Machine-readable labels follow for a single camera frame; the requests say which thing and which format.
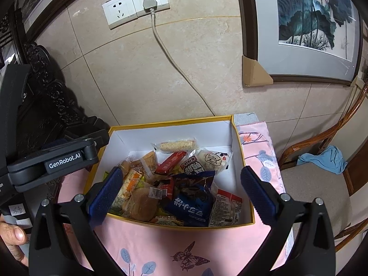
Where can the red snack packet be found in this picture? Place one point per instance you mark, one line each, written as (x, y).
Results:
(171, 161)

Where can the small red packet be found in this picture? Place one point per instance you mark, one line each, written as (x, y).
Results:
(166, 188)

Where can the oat bar clear packet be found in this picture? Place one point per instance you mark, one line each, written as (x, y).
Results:
(176, 145)

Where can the round pastry clear packet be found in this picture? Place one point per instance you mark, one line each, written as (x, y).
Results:
(142, 204)

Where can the white cartoon face packet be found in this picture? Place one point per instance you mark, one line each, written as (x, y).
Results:
(211, 159)

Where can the red white label packet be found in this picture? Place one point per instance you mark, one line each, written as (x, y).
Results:
(225, 207)

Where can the wooden chair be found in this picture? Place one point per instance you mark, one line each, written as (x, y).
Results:
(313, 187)

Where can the cardboard corner protector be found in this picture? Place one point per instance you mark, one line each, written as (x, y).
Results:
(254, 73)
(354, 82)

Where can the blue snack packet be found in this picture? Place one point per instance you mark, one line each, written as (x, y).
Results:
(187, 207)

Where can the person's left hand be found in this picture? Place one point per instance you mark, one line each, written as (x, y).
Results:
(14, 235)

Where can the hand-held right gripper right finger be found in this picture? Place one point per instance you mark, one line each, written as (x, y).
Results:
(253, 189)

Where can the pink floral tablecloth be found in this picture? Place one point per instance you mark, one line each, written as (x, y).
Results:
(161, 244)

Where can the brown cake clear packet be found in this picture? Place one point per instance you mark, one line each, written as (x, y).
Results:
(129, 165)

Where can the orange striped cracker packet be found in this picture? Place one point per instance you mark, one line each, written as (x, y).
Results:
(130, 182)

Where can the yellow cardboard box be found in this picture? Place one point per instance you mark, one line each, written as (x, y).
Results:
(178, 132)

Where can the dark carved wooden bench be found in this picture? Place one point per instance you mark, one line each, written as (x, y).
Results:
(51, 103)

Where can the grey power plug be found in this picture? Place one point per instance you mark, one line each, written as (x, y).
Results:
(149, 3)

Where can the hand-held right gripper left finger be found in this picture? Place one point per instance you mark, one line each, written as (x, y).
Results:
(105, 195)

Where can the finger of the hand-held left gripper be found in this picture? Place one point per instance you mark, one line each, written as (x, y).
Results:
(102, 136)
(54, 145)

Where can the framed lotus painting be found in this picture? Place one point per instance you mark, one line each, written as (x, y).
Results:
(302, 14)

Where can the brown pastry clear packet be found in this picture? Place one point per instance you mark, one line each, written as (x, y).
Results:
(149, 162)

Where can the blue cloth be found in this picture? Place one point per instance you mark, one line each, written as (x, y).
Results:
(325, 159)

